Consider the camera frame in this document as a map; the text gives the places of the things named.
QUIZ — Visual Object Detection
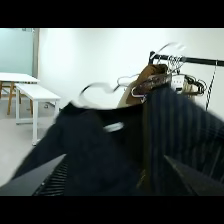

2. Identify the white bench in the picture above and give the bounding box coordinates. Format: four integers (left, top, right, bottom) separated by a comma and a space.
14, 82, 62, 147

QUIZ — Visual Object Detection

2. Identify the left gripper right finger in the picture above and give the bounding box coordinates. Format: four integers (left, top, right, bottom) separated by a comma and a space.
163, 154, 224, 197

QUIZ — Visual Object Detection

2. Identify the black white twisted cord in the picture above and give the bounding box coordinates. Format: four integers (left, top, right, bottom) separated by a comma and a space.
204, 59, 219, 112

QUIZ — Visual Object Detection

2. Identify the black clothes rail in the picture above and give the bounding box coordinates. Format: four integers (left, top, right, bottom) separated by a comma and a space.
148, 50, 224, 68

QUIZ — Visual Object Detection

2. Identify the dark navy garment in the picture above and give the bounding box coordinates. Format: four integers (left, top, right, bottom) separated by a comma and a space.
12, 100, 149, 197

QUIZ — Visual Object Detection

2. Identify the white table with wooden legs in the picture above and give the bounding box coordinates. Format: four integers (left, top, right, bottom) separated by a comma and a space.
0, 71, 41, 116

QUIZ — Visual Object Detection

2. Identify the brown clothes hanger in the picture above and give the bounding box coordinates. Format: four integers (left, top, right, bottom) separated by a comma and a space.
117, 63, 174, 110

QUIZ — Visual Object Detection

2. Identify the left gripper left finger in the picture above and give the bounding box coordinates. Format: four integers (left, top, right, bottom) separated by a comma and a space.
0, 153, 70, 197

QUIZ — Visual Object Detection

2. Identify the white clothes hanger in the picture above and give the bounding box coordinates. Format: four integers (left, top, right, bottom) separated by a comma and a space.
155, 41, 188, 73
77, 81, 125, 134

